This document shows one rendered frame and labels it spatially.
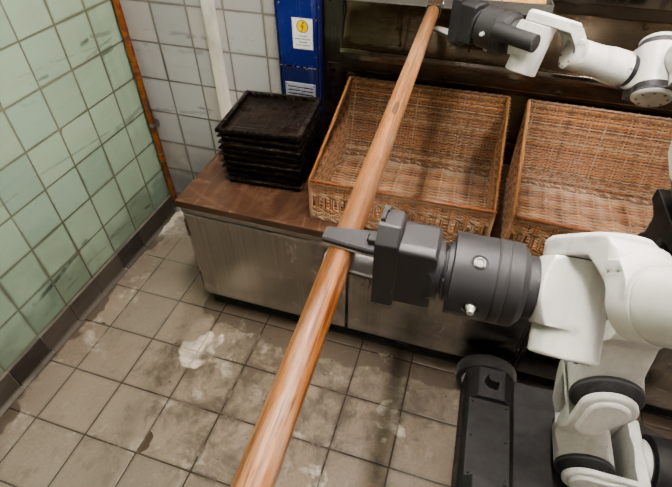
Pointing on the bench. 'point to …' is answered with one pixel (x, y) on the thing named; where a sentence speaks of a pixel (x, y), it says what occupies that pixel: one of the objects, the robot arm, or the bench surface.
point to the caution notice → (302, 33)
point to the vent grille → (300, 89)
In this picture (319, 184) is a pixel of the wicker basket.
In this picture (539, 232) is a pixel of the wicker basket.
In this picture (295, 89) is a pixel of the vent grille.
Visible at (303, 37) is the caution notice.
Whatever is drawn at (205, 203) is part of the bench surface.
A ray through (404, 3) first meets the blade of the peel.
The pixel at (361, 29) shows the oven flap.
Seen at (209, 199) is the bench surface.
